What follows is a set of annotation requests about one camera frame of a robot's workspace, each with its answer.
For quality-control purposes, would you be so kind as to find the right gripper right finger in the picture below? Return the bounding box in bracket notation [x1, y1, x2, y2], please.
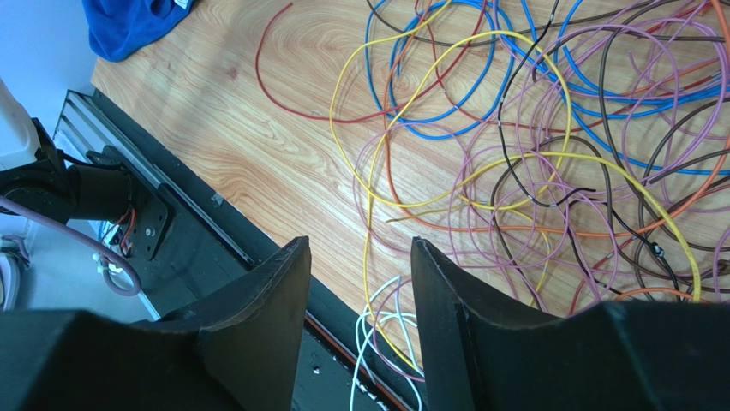
[410, 238, 729, 410]

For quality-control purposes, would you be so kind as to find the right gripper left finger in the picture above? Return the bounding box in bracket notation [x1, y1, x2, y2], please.
[1, 236, 311, 410]

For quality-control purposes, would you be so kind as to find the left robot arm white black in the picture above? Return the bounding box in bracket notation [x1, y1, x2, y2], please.
[1, 85, 172, 260]

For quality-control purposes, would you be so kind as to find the blue cloth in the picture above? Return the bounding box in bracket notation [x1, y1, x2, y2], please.
[81, 0, 197, 63]

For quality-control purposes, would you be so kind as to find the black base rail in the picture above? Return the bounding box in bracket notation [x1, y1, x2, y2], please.
[55, 91, 428, 410]

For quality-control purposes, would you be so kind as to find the tangled coloured cable pile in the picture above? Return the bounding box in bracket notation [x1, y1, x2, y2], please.
[254, 0, 730, 411]

